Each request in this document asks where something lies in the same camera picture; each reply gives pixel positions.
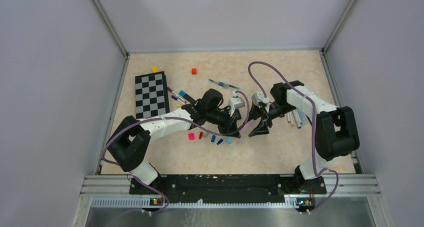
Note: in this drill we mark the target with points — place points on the black grey checkerboard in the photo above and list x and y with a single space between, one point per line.
151 95

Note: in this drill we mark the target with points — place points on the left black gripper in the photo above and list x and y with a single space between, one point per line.
229 126

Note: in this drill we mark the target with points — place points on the grey cap acrylic marker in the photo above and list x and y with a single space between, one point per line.
292 119

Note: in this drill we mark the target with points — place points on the black blue cap highlighter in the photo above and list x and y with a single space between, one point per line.
187 97

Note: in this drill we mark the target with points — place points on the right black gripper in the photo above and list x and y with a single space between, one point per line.
263 113

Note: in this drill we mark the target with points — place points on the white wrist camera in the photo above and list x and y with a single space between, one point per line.
260 100
235 102

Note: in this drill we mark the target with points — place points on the blue deli whiteboard marker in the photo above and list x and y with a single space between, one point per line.
297 119

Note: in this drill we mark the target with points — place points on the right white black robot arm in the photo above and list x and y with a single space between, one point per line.
336 133

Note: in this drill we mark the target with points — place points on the light blue highlighter cap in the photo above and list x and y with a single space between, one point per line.
229 140

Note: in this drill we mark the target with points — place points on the light blue pastel highlighter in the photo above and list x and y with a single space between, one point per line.
302 118

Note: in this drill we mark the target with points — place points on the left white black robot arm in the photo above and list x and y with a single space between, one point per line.
130 141

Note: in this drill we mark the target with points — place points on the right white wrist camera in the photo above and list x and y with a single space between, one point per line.
260 100

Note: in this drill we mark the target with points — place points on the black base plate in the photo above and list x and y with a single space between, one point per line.
235 188

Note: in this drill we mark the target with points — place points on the dark blue small cap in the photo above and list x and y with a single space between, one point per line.
220 141

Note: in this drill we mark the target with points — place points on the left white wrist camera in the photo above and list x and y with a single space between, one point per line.
235 102

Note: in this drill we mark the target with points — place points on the clear teal gel pen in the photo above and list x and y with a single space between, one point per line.
224 85

